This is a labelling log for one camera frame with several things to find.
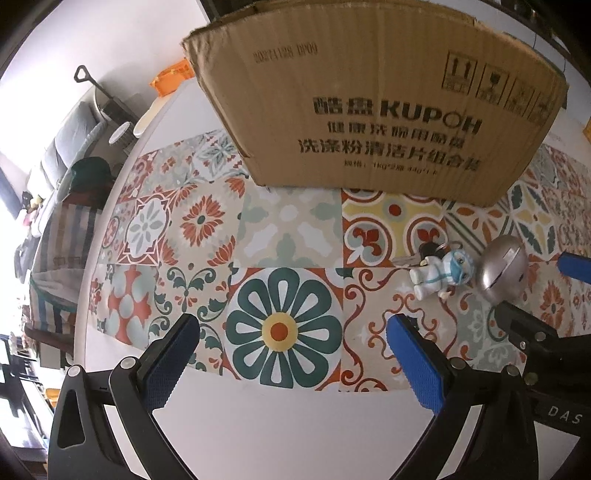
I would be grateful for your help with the white cylindrical fan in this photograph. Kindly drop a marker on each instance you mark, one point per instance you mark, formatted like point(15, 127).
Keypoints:
point(121, 134)

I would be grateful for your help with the dark green bag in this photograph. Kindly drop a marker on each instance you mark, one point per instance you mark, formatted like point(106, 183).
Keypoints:
point(87, 170)

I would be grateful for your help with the brown cardboard box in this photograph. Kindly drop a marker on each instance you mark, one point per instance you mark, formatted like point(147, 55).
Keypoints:
point(369, 92)

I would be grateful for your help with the upright vacuum cleaner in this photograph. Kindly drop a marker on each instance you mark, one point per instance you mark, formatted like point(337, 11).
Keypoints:
point(99, 92)

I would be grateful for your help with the cream side table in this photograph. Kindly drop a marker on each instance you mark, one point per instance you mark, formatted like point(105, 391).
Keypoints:
point(150, 113)

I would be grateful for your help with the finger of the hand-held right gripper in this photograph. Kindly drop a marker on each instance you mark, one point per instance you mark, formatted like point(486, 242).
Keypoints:
point(575, 265)
point(531, 332)

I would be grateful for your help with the striped cloth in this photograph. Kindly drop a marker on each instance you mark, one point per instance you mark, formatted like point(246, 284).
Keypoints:
point(60, 240)

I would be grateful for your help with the orange plastic crate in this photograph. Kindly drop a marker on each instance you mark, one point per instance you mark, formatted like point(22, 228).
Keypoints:
point(168, 78)

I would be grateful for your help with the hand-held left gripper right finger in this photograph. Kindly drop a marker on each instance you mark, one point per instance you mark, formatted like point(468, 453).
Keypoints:
point(415, 364)

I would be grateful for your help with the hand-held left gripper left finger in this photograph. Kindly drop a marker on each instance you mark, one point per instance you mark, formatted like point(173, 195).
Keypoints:
point(171, 364)

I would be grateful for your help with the grey sofa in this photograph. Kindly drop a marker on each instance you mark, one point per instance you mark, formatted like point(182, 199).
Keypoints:
point(60, 143)

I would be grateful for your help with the tile-patterned tablecloth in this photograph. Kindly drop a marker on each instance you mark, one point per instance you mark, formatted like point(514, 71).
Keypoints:
point(286, 230)

